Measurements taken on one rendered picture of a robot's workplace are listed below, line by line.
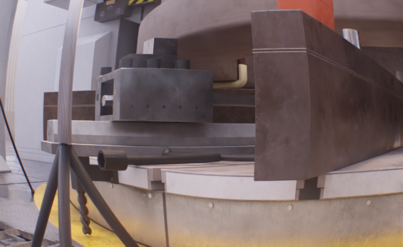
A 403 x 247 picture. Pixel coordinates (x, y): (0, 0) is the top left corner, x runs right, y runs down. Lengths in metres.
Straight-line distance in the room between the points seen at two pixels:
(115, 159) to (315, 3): 0.81
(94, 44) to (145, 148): 3.20
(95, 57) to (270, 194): 4.15
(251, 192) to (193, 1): 1.29
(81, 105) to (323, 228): 2.33
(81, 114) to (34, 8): 3.64
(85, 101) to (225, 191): 2.03
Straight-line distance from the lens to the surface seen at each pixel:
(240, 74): 4.52
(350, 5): 1.86
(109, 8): 5.52
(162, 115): 2.23
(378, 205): 1.25
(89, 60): 5.30
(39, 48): 6.37
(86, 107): 3.33
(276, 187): 1.33
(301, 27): 1.10
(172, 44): 2.41
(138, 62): 2.32
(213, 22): 2.29
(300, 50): 1.10
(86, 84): 5.28
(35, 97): 6.28
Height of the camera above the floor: 0.41
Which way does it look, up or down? 2 degrees up
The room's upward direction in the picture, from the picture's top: straight up
